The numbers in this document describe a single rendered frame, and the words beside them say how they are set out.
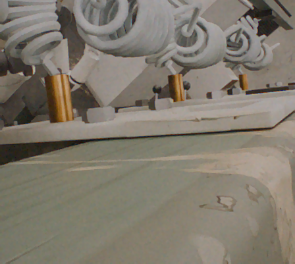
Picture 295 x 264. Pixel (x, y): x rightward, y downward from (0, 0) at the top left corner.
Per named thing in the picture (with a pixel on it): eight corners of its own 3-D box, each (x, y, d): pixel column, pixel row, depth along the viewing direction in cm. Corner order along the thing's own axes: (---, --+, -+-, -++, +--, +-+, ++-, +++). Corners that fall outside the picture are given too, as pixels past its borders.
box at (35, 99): (36, 97, 206) (55, 76, 199) (47, 114, 204) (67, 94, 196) (20, 99, 196) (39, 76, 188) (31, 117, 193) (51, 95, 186)
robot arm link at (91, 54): (116, 41, 151) (98, 66, 157) (111, 29, 157) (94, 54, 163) (103, 35, 147) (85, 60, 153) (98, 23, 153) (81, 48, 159)
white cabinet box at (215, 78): (188, 81, 682) (218, 54, 652) (207, 106, 668) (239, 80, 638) (178, 80, 643) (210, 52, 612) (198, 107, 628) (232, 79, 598)
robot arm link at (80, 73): (91, 68, 152) (68, 101, 160) (101, 62, 161) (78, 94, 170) (71, 51, 152) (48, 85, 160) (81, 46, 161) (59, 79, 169)
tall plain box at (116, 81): (117, 72, 490) (220, -31, 417) (143, 108, 476) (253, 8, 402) (72, 68, 411) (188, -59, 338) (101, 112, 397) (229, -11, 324)
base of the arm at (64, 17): (26, 29, 156) (25, 1, 153) (53, 29, 165) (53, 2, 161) (44, 34, 146) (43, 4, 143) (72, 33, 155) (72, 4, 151)
